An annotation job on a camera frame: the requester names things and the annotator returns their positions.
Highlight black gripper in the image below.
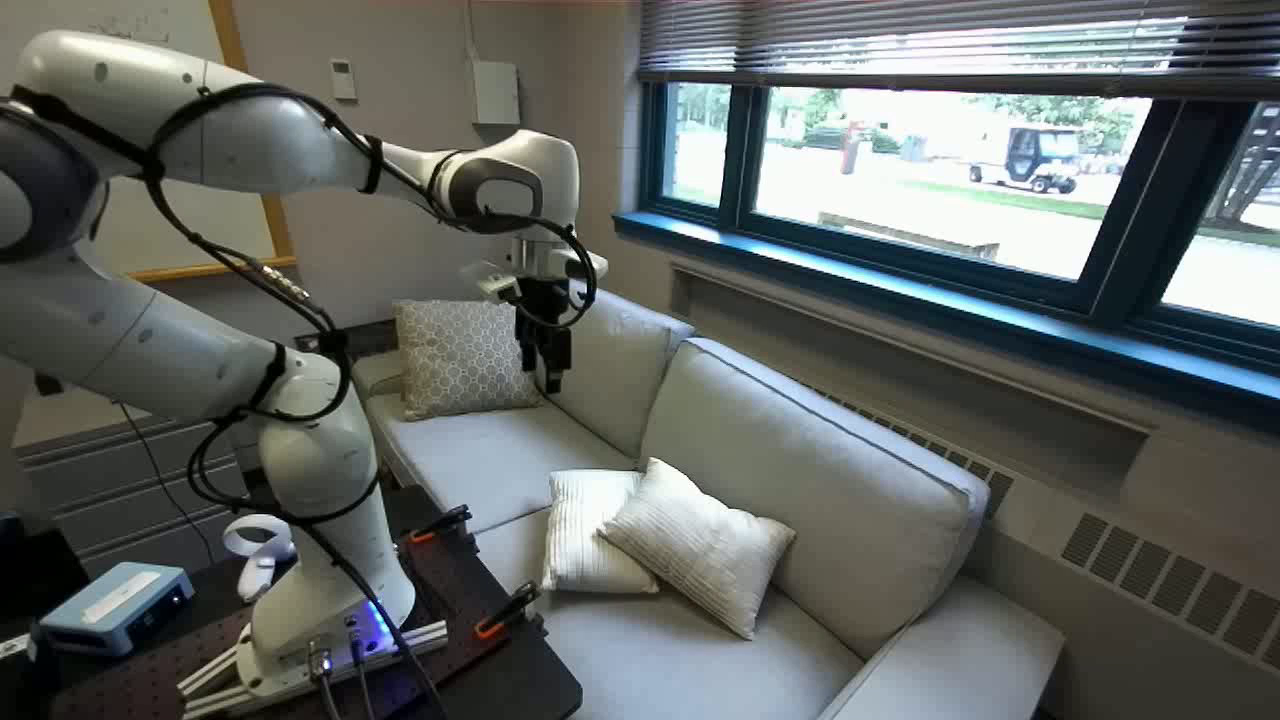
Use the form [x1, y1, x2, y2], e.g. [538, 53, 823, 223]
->
[513, 274, 579, 399]

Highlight small cream pleated pillow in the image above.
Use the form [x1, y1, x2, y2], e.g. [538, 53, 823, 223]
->
[538, 465, 668, 600]
[597, 454, 800, 644]

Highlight grey sofa seat cushion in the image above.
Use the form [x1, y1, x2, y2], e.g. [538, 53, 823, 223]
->
[472, 512, 872, 720]
[378, 397, 635, 535]

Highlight grey fabric sofa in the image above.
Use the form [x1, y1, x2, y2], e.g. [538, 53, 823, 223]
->
[356, 285, 1071, 720]

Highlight orange black clamp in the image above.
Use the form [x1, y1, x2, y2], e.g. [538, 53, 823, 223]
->
[398, 499, 476, 554]
[472, 580, 543, 652]

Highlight black robot table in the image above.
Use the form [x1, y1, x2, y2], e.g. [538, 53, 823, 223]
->
[0, 484, 588, 720]

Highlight white VR controller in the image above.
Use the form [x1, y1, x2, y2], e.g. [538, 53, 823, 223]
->
[217, 512, 300, 608]

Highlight wood framed whiteboard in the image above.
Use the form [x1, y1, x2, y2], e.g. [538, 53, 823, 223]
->
[0, 0, 300, 305]

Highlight grey drawer cabinet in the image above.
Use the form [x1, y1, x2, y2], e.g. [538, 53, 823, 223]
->
[9, 377, 258, 577]

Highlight light blue box device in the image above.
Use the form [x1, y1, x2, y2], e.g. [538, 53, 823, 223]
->
[38, 555, 201, 662]

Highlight grey window blinds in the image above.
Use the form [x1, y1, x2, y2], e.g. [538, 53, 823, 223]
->
[635, 0, 1280, 99]

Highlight dark vehicle outside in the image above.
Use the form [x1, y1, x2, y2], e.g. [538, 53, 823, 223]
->
[968, 125, 1083, 199]

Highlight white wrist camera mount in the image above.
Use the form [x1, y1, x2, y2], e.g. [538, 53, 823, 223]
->
[466, 266, 530, 305]

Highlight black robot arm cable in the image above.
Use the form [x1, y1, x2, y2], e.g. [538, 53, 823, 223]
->
[5, 78, 605, 720]

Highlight white wall box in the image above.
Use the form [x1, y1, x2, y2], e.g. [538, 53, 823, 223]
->
[469, 53, 530, 137]

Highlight dark teal window frame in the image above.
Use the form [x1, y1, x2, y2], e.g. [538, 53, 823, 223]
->
[612, 71, 1280, 436]

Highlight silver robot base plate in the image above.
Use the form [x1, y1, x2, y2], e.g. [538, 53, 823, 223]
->
[171, 616, 451, 716]

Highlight white wall thermostat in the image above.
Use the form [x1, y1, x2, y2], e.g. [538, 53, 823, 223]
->
[328, 56, 366, 109]

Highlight grey wall heater cover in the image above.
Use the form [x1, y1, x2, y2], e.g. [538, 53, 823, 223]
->
[823, 393, 1280, 678]

